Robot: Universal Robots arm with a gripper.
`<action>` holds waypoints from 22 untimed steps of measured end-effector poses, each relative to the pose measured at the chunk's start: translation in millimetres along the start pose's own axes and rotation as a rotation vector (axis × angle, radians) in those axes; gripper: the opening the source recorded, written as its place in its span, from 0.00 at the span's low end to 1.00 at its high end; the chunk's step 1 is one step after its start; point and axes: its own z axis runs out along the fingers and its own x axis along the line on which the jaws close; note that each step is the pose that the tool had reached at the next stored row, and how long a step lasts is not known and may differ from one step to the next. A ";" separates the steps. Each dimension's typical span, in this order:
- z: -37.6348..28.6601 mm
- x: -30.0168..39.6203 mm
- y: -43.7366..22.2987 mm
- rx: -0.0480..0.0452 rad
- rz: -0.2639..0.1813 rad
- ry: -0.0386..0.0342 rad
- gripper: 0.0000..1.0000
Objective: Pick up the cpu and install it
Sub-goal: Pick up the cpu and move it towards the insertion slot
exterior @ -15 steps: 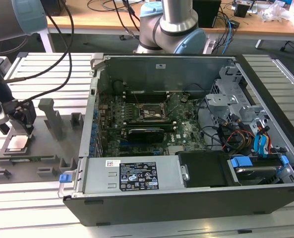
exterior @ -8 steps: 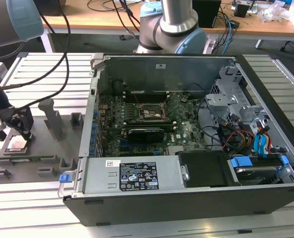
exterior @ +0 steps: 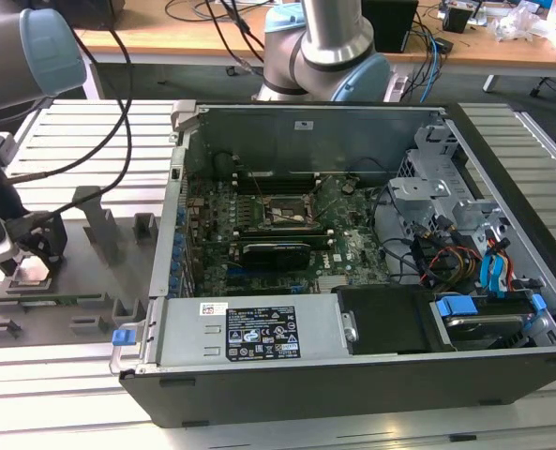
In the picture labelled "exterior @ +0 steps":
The coin cell battery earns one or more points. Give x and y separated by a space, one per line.
348 187

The large black box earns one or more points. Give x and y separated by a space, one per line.
101 11

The thin metal locking lever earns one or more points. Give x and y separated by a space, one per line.
329 207
258 185

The small black adapter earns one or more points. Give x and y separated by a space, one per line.
445 45

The long wooden desk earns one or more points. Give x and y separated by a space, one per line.
174 44

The black RAM slot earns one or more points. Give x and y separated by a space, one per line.
245 175
245 191
245 181
245 186
320 239
282 234
282 229

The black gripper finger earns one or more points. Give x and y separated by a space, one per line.
50 239
8 267

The small black box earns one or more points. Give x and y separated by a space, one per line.
458 21

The silver CPU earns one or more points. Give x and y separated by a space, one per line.
31 274

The grey power supply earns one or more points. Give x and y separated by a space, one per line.
184 328

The CPU socket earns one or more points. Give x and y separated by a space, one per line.
284 206

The black graphics card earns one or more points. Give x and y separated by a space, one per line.
273 255

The blue plastic latch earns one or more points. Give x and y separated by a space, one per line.
122 338

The grey parts rack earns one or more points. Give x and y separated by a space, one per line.
85 290

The grey metal drive cage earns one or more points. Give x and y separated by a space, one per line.
416 189

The round black component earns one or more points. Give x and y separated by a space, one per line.
222 162

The grey plastic case latch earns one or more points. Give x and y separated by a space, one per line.
184 115

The black plastic shroud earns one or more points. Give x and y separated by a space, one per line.
390 319

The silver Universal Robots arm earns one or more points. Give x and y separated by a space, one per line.
315 37

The clear plastic bag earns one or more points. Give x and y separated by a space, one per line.
516 23

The green RAM stick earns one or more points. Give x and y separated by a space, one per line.
48 300

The black caster wheel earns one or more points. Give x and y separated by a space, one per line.
232 71

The hard disk in blue carrier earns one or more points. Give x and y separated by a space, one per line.
455 308

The small silver heatsink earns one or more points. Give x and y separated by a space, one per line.
332 284

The green motherboard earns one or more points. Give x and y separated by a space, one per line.
352 244

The black PC case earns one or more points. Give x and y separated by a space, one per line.
305 389

